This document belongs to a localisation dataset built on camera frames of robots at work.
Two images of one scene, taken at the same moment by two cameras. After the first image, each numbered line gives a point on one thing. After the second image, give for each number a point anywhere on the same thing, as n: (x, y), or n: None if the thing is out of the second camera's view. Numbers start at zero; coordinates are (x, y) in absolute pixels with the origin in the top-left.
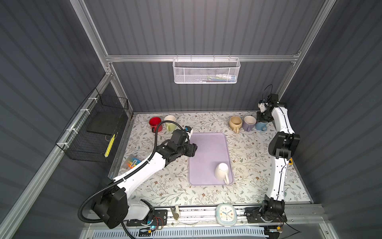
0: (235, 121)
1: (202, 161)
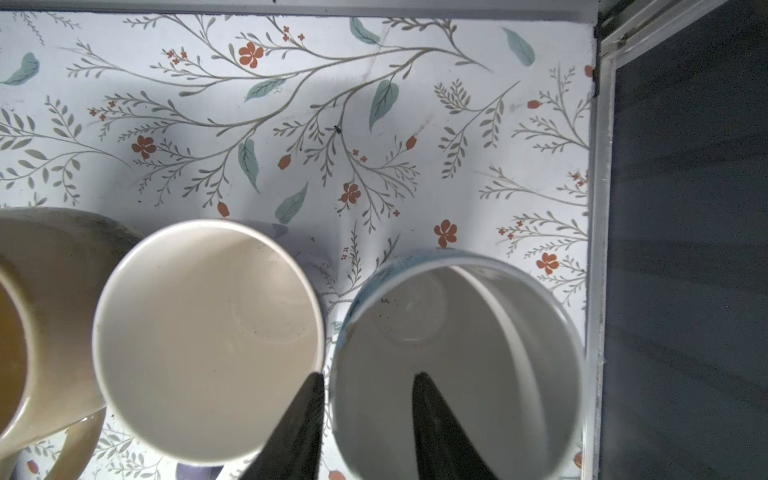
0: (53, 265)
1: None
